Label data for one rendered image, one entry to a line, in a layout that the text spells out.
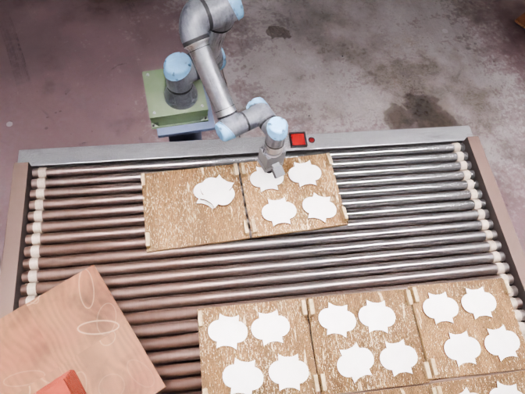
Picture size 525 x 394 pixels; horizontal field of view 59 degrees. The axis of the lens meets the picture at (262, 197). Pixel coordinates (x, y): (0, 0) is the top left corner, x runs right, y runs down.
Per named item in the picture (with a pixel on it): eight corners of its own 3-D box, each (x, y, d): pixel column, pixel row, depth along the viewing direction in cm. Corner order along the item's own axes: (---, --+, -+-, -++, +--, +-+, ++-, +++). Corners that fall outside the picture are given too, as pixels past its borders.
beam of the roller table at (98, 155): (23, 156, 203) (18, 149, 198) (463, 131, 232) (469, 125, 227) (22, 173, 200) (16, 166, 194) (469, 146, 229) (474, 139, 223)
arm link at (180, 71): (160, 77, 204) (156, 56, 192) (187, 66, 208) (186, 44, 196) (173, 97, 200) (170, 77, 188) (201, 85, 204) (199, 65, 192)
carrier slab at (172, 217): (141, 175, 198) (141, 173, 196) (236, 165, 204) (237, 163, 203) (147, 252, 183) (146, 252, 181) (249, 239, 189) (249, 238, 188)
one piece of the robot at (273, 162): (273, 166, 172) (269, 186, 186) (294, 156, 174) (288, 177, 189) (258, 141, 176) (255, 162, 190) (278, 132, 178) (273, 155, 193)
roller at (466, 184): (31, 213, 190) (27, 209, 186) (472, 181, 217) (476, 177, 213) (30, 224, 188) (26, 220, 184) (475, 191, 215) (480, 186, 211)
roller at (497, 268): (22, 311, 173) (17, 308, 169) (501, 263, 200) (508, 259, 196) (21, 324, 171) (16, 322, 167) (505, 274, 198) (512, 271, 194)
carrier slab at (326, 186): (238, 165, 204) (238, 162, 203) (327, 155, 211) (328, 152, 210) (252, 238, 190) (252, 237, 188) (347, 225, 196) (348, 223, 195)
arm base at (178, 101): (160, 87, 214) (158, 73, 205) (192, 80, 217) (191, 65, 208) (169, 112, 208) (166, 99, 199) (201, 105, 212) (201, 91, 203)
